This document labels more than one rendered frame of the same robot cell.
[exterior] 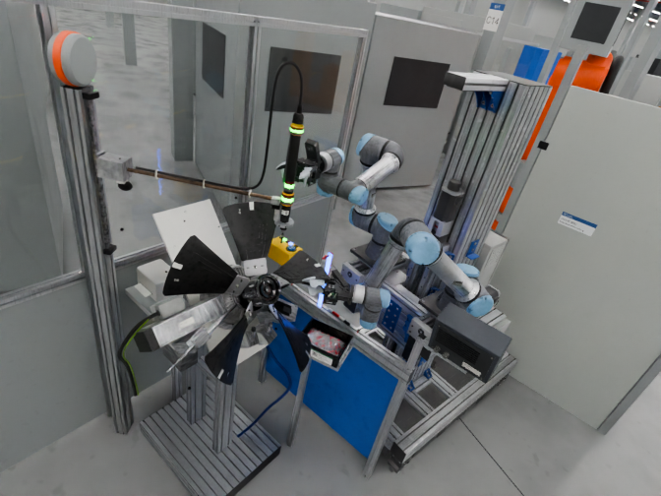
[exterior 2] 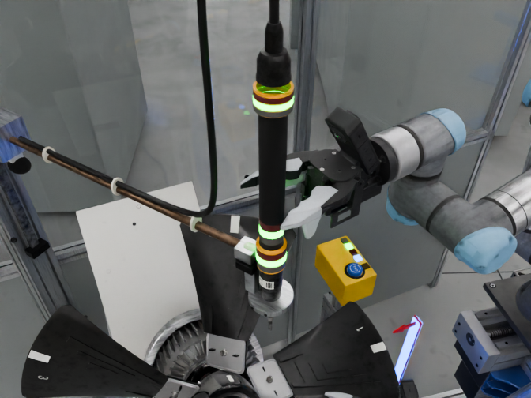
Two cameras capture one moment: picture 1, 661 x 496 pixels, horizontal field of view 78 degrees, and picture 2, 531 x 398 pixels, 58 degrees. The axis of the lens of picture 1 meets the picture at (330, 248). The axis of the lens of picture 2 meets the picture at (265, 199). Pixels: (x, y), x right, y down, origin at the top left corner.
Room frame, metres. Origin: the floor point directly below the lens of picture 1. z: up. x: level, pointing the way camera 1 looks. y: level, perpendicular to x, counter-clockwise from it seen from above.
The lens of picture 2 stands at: (0.93, -0.05, 2.06)
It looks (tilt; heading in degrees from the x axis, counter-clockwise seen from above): 42 degrees down; 33
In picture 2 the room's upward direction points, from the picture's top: straight up
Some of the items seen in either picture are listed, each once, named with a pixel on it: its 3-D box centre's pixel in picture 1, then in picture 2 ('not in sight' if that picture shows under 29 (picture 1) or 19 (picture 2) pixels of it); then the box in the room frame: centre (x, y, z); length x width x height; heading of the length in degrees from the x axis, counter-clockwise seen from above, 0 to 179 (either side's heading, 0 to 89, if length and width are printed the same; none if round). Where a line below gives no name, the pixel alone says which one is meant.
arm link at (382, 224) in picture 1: (385, 227); not in sight; (1.94, -0.26, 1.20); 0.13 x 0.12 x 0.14; 62
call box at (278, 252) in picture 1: (283, 253); (344, 271); (1.78, 0.23, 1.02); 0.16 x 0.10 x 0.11; 56
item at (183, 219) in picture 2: (203, 184); (115, 187); (1.31, 0.49, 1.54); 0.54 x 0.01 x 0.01; 91
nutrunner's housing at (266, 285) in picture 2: (290, 171); (272, 200); (1.32, 0.19, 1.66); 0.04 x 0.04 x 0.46
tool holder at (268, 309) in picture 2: (282, 211); (265, 275); (1.32, 0.20, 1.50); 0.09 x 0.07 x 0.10; 91
